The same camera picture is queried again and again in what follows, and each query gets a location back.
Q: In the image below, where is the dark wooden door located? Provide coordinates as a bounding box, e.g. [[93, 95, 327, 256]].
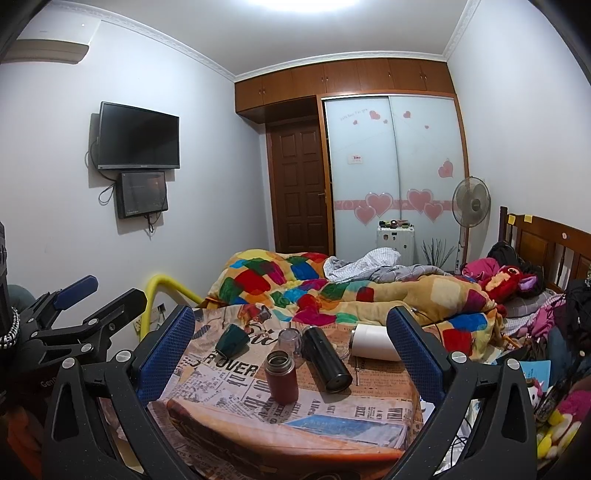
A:
[[266, 121, 330, 256]]

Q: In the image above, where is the wooden wardrobe with heart stickers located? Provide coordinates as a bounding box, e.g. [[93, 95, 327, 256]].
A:
[[234, 58, 472, 269]]

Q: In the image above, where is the colourful patchwork blanket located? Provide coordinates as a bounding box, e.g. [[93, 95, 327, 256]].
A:
[[205, 249, 509, 358]]

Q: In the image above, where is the wooden bed headboard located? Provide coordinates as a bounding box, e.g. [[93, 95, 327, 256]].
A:
[[499, 206, 591, 296]]

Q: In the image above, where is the white tumbler cup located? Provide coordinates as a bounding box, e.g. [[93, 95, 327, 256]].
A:
[[351, 323, 403, 362]]

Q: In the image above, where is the black thermos flask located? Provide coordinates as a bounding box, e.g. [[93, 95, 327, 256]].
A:
[[302, 325, 354, 394]]

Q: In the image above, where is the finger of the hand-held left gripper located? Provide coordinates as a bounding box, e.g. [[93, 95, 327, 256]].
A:
[[32, 288, 148, 370], [18, 275, 99, 343]]

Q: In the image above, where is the dark green cup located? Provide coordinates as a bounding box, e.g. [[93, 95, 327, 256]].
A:
[[215, 323, 251, 358]]

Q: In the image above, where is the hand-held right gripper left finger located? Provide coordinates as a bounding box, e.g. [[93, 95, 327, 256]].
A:
[[41, 305, 204, 480]]

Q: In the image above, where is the pink and yellow plush toy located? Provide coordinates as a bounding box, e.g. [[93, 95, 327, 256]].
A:
[[530, 377, 591, 463]]

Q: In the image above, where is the dried plant bundle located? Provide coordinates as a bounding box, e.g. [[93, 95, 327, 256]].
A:
[[420, 237, 456, 269]]

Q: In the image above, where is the small white appliance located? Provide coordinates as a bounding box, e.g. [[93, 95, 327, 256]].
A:
[[376, 220, 417, 267]]

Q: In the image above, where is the grey checked cloth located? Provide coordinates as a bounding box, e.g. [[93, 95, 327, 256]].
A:
[[322, 247, 455, 285]]

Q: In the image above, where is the black television cable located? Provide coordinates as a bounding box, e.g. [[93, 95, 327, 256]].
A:
[[84, 111, 122, 206]]

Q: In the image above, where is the light blue paper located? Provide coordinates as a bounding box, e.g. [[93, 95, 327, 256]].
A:
[[523, 357, 553, 394]]

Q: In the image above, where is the newspaper print tablecloth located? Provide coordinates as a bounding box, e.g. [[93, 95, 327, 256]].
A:
[[99, 304, 426, 462]]

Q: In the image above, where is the red thermos flask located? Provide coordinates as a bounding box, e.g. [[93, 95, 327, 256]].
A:
[[264, 350, 300, 403]]

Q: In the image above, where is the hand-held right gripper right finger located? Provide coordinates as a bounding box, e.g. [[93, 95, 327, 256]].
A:
[[384, 305, 539, 480]]

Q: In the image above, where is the black wall television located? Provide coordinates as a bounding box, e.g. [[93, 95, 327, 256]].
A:
[[95, 102, 181, 171]]

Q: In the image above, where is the white air conditioner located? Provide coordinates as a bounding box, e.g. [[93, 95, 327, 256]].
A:
[[4, 39, 90, 65]]

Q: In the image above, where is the orange cloth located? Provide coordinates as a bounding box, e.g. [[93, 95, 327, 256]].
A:
[[0, 406, 47, 467]]

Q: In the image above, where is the red plush toy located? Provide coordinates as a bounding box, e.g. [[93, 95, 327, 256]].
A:
[[479, 263, 546, 304]]

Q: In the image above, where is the small black wall monitor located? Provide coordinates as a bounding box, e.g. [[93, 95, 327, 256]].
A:
[[116, 171, 170, 220]]

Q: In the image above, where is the black clothing pile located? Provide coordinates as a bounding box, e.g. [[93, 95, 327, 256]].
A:
[[553, 276, 591, 358]]

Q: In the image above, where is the yellow padded rail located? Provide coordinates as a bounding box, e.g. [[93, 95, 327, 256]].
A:
[[140, 273, 204, 345]]

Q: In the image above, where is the clear glass cup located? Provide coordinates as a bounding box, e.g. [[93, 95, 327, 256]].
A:
[[277, 329, 303, 357]]

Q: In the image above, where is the pink clothing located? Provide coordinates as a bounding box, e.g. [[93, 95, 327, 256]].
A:
[[462, 257, 502, 280]]

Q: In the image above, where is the black bag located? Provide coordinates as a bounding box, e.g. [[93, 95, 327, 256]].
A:
[[486, 242, 523, 269]]

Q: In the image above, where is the standing electric fan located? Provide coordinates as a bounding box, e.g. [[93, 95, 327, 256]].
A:
[[451, 176, 493, 274]]

